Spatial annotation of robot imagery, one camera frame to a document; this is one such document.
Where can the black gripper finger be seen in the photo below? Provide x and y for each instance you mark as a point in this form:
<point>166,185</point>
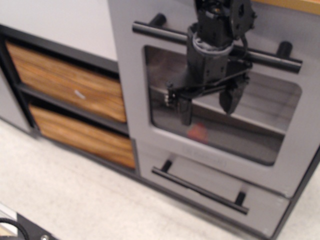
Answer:
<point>232,94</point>
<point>185,110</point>

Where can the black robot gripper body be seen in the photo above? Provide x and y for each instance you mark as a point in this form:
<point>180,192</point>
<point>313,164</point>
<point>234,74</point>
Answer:
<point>209,63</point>

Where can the grey oven door with window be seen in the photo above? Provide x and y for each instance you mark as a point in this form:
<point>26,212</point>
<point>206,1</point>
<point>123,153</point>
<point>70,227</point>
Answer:
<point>270,141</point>

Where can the black oven door handle bar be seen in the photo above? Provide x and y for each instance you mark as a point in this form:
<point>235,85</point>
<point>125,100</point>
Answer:
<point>155,29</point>

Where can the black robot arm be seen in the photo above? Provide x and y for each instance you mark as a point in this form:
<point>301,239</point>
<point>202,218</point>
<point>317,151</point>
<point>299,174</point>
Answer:
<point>237,13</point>

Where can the grey ridged oven shelf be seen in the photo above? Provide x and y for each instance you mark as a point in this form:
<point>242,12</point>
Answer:
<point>267,102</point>

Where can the grey bottom oven drawer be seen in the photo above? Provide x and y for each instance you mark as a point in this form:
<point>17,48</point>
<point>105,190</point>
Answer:
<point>250,207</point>

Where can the dark grey toy kitchen cabinet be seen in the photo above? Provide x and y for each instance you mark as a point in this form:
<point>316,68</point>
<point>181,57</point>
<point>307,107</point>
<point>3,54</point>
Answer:
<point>80,32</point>

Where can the amber transparent plastic pot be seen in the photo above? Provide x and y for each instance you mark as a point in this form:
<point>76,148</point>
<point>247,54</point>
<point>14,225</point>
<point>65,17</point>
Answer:
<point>198,132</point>

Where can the lower wood grain drawer box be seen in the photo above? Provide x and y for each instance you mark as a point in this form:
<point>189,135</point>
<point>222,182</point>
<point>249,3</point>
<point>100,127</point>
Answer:
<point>99,142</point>

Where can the wood grain drawer box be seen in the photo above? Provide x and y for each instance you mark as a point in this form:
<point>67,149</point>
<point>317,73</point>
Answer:
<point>86,89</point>
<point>99,142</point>

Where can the upper wood grain drawer box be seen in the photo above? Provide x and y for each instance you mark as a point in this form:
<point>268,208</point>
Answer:
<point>86,89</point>

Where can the black bottom drawer handle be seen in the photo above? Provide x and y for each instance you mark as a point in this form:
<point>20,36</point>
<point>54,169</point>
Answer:
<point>236,205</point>

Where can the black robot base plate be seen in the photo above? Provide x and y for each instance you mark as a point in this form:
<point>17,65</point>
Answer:
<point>34,231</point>

